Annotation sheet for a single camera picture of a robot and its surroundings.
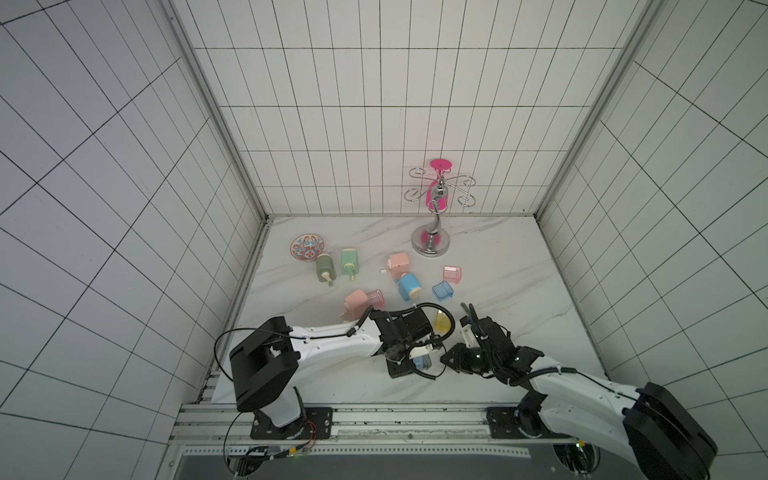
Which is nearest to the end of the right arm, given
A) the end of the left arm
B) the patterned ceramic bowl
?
the end of the left arm

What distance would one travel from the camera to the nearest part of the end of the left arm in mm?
581

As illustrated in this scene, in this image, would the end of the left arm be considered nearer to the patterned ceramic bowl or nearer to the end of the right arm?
the end of the right arm
